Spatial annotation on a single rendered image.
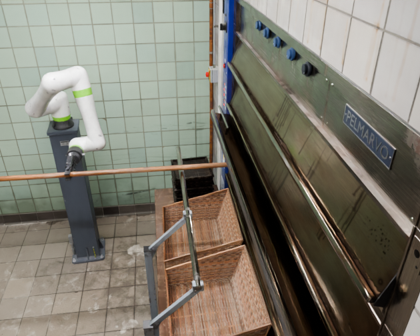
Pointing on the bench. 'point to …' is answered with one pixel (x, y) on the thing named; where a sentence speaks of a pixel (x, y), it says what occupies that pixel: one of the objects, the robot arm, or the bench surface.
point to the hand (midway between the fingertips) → (68, 174)
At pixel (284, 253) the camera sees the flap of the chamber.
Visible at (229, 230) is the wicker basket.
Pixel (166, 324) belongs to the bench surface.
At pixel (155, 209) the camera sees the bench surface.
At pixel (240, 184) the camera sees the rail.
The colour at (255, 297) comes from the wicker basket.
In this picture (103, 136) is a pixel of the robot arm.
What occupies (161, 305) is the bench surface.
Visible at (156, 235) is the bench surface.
